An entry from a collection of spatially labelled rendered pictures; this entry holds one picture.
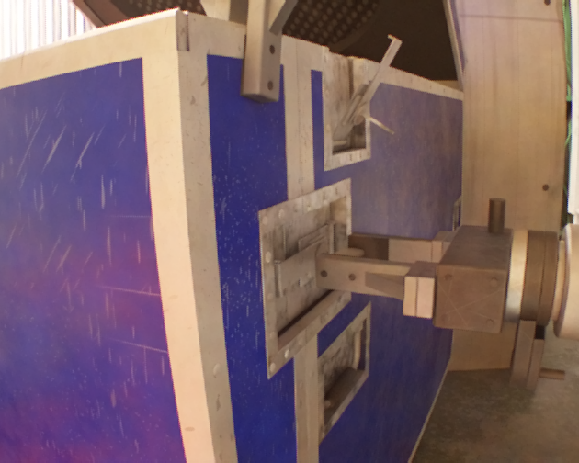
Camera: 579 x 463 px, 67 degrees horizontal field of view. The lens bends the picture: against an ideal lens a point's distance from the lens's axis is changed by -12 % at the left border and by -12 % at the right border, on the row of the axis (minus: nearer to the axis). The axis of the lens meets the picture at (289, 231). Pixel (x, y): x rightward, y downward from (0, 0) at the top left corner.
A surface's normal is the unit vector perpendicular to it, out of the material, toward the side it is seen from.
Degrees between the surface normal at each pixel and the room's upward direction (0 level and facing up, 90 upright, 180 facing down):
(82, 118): 90
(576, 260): 52
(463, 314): 90
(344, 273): 90
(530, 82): 90
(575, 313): 103
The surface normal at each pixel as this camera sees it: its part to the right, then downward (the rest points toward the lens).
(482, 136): -0.09, 0.24
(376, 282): -0.84, 0.15
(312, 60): 0.89, 0.07
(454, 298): -0.46, 0.22
